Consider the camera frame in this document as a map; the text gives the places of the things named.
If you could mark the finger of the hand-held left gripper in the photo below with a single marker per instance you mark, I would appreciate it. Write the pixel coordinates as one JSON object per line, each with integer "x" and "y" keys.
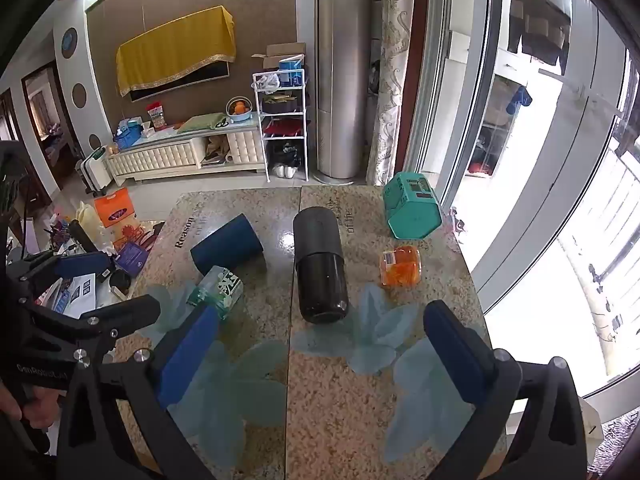
{"x": 127, "y": 310}
{"x": 82, "y": 264}

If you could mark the black cup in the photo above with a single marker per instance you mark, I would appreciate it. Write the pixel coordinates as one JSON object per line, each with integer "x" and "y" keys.
{"x": 319, "y": 265}

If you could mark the white suitcase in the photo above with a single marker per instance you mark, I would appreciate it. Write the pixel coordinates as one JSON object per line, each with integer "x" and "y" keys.
{"x": 92, "y": 170}

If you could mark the yellow cloth cover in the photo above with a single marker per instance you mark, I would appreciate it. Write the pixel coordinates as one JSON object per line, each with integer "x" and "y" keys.
{"x": 175, "y": 52}

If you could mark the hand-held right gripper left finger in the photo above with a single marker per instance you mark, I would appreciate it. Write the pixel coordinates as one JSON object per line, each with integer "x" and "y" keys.
{"x": 186, "y": 357}

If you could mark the orange jelly cup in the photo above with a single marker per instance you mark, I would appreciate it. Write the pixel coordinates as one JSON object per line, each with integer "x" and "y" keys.
{"x": 401, "y": 266}

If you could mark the wall television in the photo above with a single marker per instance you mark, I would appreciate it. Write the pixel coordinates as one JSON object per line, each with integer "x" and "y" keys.
{"x": 170, "y": 85}

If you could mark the white tv cabinet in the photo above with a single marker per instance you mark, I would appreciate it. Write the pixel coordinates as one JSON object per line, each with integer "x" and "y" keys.
{"x": 185, "y": 152}

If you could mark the silver tower air conditioner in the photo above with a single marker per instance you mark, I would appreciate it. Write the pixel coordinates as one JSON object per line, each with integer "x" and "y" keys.
{"x": 342, "y": 70}

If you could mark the green cushion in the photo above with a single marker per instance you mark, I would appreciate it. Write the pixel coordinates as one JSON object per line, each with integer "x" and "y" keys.
{"x": 202, "y": 122}

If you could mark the cardboard box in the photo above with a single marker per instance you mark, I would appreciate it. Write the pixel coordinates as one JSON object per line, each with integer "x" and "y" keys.
{"x": 280, "y": 55}

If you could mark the hanging blue cloth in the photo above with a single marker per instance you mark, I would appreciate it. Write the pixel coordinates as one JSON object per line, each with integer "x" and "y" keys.
{"x": 517, "y": 100}

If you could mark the blue plastic basket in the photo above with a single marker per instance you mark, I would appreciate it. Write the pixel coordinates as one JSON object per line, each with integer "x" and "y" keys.
{"x": 127, "y": 135}

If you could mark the person's left hand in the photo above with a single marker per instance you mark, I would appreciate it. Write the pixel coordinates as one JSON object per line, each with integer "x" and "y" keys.
{"x": 36, "y": 408}

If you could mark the blue box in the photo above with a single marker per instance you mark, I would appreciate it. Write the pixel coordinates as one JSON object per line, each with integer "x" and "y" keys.
{"x": 290, "y": 72}

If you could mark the dark blue cup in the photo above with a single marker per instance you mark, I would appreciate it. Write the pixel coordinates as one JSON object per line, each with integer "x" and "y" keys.
{"x": 227, "y": 250}

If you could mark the yellow bag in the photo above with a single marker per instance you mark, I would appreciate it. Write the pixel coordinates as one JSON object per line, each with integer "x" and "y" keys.
{"x": 87, "y": 220}

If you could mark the fruit bowl with oranges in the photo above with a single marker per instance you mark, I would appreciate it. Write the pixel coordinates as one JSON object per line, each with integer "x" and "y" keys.
{"x": 239, "y": 109}

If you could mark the white plastic object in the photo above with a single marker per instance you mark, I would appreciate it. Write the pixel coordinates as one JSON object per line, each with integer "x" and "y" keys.
{"x": 592, "y": 425}

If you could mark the round wall ornament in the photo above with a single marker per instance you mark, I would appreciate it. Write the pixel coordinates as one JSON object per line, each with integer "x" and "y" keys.
{"x": 94, "y": 140}
{"x": 69, "y": 41}
{"x": 79, "y": 94}

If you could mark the printed booklet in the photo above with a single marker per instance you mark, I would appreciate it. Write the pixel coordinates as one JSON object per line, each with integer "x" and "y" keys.
{"x": 75, "y": 292}

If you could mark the teal plastic basket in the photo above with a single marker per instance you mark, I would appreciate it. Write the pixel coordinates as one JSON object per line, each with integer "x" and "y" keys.
{"x": 412, "y": 205}

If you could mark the green and white can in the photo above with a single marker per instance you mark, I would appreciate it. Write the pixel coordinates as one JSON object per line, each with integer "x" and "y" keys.
{"x": 217, "y": 292}

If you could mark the white plastic bag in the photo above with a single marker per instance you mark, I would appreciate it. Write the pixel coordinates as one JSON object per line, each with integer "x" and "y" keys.
{"x": 267, "y": 80}

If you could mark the white shoes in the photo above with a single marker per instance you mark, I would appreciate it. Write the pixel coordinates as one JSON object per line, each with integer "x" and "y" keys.
{"x": 282, "y": 170}

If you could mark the patterned curtain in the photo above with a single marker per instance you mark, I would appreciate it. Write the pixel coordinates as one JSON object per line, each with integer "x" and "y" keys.
{"x": 395, "y": 70}

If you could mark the hanging dark clothes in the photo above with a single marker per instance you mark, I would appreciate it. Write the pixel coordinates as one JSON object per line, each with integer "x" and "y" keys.
{"x": 540, "y": 40}

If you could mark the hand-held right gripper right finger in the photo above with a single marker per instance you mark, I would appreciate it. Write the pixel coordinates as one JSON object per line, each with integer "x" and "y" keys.
{"x": 452, "y": 350}

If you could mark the purple box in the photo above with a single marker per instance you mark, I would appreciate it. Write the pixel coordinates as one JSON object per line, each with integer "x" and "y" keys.
{"x": 131, "y": 256}

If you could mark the white metal shelf rack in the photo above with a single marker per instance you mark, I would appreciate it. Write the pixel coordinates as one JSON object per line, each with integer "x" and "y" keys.
{"x": 280, "y": 125}

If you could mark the red snack bag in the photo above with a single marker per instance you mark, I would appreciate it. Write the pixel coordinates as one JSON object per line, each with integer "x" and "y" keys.
{"x": 157, "y": 115}

